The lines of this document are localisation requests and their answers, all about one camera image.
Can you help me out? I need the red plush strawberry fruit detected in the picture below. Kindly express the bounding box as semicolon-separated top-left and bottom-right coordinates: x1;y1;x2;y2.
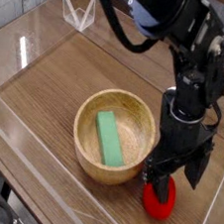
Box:
142;177;176;221

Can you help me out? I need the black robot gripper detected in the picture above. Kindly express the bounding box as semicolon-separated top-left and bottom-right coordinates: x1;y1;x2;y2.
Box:
143;88;217;204

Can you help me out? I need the green rectangular block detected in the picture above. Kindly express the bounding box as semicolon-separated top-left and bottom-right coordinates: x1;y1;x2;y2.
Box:
96;111;124;168

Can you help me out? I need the round wooden bowl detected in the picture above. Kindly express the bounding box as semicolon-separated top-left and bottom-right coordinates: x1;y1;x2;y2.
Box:
73;89;156;185

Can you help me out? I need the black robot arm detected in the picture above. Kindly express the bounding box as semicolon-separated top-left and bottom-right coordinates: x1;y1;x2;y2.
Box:
100;0;224;204

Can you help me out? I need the clear acrylic corner bracket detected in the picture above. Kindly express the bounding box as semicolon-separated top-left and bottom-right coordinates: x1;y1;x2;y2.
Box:
62;0;96;32

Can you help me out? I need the clear acrylic tray wall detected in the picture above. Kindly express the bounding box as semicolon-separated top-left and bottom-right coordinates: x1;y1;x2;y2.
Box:
0;0;224;224

